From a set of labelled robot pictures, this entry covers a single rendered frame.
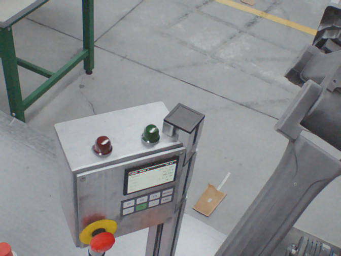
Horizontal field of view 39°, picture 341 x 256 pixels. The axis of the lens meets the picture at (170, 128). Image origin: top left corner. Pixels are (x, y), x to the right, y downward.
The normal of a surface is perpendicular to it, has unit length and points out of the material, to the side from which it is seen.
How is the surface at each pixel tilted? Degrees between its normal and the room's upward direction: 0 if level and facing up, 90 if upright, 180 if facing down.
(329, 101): 39
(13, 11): 0
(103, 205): 90
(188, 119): 0
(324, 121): 73
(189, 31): 0
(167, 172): 90
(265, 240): 53
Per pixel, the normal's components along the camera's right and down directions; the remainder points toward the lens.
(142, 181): 0.41, 0.67
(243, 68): 0.11, -0.71
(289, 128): -0.13, 0.10
